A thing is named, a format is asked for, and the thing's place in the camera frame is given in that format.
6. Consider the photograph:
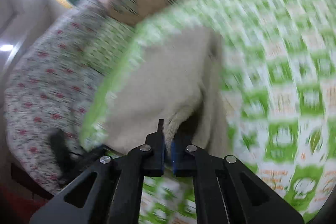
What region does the green checkered pillow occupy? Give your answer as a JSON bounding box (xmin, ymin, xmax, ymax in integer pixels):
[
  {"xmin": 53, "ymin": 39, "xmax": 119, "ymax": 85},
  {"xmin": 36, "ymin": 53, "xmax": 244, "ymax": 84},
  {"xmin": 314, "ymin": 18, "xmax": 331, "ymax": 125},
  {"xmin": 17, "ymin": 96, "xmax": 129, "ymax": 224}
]
[{"xmin": 84, "ymin": 21, "xmax": 137, "ymax": 75}]

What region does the floral print blanket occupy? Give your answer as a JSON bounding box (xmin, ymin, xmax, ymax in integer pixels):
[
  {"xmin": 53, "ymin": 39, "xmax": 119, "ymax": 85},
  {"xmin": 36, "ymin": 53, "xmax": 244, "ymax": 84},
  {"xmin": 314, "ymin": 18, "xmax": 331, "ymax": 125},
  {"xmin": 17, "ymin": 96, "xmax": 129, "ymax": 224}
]
[{"xmin": 4, "ymin": 0, "xmax": 137, "ymax": 195}]

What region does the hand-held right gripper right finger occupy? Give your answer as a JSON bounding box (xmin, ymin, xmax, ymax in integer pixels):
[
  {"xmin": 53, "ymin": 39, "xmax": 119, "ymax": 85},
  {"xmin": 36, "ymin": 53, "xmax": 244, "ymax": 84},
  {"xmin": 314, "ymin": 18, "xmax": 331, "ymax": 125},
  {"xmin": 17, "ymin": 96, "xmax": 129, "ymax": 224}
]
[{"xmin": 172, "ymin": 135, "xmax": 305, "ymax": 224}]

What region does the beige knit sweater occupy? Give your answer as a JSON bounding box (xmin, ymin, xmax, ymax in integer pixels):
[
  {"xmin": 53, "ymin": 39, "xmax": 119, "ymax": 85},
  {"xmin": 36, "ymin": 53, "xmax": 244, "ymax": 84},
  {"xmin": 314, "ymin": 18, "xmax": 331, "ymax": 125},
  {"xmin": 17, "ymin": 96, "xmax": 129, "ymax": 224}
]
[{"xmin": 101, "ymin": 26, "xmax": 237, "ymax": 161}]

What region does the green checkered bed sheet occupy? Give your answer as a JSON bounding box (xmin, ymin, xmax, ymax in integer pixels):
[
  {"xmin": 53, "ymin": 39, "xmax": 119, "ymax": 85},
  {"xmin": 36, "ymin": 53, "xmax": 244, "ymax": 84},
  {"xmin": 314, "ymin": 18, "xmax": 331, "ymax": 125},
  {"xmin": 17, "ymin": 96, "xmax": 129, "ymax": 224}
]
[{"xmin": 79, "ymin": 0, "xmax": 334, "ymax": 224}]

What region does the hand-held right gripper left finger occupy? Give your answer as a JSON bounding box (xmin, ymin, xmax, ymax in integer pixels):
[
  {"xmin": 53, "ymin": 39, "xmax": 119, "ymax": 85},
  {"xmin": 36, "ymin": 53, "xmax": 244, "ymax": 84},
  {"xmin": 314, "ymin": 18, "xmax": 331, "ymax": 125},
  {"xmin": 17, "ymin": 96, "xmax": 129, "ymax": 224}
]
[{"xmin": 29, "ymin": 119, "xmax": 166, "ymax": 224}]

